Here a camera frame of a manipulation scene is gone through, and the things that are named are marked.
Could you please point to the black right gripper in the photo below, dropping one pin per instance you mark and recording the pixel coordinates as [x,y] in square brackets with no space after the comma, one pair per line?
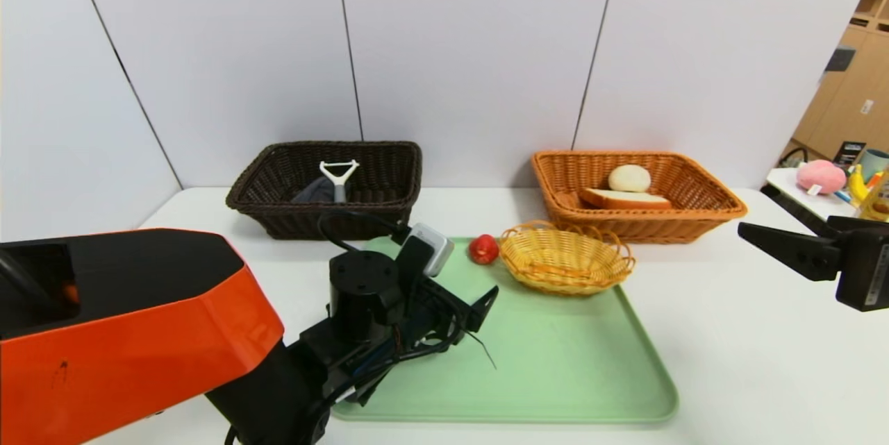
[863,270]

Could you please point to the white bread slice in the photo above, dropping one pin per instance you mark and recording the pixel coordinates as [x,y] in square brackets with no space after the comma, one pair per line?
[625,200]

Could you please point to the white bun with orange top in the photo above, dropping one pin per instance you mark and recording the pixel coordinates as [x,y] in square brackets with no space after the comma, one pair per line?
[630,178]

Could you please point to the dark grey towel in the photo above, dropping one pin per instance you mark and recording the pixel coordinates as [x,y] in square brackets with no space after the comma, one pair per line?
[312,191]

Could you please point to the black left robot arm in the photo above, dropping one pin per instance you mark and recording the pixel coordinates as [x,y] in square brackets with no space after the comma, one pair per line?
[139,334]

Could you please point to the large orange wicker basket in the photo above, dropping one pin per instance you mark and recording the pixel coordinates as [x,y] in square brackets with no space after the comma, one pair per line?
[639,226]

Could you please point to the small yellow wicker basket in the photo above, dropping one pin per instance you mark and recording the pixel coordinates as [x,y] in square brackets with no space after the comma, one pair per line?
[566,261]

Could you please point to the large dark brown wicker basket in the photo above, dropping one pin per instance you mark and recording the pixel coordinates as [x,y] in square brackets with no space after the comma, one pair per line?
[375,188]

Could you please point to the yellow drink bottle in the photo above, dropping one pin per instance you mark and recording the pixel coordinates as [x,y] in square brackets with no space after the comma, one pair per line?
[876,202]

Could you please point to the yellow banana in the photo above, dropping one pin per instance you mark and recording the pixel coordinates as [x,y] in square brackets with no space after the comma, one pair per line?
[858,185]

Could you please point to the pink plush toy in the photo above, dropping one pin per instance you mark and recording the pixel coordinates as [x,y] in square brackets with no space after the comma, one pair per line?
[821,175]

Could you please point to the white side table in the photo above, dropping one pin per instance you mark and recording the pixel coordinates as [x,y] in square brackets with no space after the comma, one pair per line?
[788,185]

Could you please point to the small black card box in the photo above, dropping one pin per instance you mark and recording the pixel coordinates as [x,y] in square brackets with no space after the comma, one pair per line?
[849,153]

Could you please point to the teal cup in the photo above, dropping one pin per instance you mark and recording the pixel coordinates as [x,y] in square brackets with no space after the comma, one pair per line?
[875,164]

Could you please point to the grey box on cabinet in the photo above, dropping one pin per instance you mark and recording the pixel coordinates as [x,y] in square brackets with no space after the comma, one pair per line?
[840,60]

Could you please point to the light green plastic tray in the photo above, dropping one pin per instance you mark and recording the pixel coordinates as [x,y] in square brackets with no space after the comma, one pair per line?
[555,362]

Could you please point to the small red tomato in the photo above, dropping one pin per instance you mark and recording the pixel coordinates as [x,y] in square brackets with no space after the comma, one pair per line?
[484,249]

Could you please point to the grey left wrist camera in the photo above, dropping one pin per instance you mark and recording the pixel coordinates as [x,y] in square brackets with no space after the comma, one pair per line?
[434,250]

